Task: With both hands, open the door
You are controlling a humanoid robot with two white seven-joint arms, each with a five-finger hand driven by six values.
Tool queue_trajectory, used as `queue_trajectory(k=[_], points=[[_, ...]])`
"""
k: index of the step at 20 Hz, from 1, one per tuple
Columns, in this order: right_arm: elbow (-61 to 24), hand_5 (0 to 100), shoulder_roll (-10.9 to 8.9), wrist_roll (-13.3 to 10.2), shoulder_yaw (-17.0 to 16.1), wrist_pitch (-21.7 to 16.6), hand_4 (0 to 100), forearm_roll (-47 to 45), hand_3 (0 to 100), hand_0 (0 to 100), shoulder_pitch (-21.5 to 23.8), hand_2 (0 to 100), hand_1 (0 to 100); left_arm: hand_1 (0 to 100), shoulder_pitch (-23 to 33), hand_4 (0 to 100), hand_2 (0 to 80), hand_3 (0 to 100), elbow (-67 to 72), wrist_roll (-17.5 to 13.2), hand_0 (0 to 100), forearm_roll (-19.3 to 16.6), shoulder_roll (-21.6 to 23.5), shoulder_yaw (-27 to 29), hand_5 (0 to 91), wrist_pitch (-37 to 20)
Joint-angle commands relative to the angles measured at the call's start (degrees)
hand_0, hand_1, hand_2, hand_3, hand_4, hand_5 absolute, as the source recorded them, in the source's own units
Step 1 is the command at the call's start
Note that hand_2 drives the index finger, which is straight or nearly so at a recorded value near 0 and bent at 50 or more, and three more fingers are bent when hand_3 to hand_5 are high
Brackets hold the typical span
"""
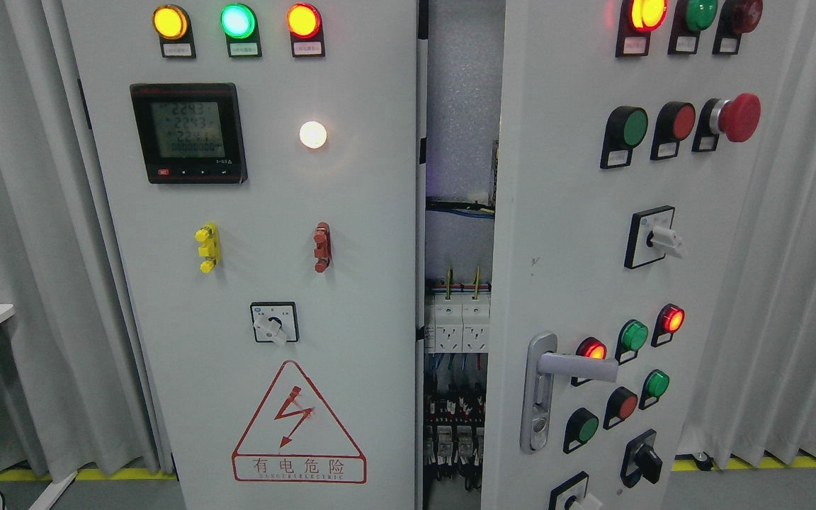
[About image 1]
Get red indicator lamp left door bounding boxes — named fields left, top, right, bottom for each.
left=286, top=2, right=326, bottom=57

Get yellow test terminal block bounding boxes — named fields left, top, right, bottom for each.
left=194, top=222, right=222, bottom=274

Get white lit indicator lamp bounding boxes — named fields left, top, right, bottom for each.
left=298, top=120, right=328, bottom=149

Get yellow indicator lamp left door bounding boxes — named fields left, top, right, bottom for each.
left=152, top=4, right=196, bottom=59

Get black digital power meter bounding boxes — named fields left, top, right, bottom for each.
left=130, top=83, right=247, bottom=184

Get grey cabinet door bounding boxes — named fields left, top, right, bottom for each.
left=64, top=1, right=418, bottom=509
left=482, top=1, right=800, bottom=509

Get green indicator lamp left door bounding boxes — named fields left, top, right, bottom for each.
left=220, top=3, right=262, bottom=58

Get right door white rotary switch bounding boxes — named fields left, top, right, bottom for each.
left=624, top=205, right=686, bottom=270

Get left door rotary selector switch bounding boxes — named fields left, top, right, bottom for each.
left=249, top=301, right=299, bottom=346

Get silver door lever handle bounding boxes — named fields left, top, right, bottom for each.
left=519, top=331, right=619, bottom=454

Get lower relay terminal row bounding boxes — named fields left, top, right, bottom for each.
left=422, top=378, right=485, bottom=499

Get grey curtain right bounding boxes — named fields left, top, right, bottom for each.
left=678, top=1, right=816, bottom=467

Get red electric danger warning sticker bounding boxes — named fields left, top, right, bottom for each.
left=231, top=361, right=367, bottom=484

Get red test terminal block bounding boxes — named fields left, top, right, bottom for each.
left=313, top=222, right=332, bottom=273

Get red mushroom emergency stop button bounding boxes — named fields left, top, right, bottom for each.
left=691, top=93, right=761, bottom=152

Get white DIN rail sockets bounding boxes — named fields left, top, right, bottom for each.
left=424, top=293, right=490, bottom=353

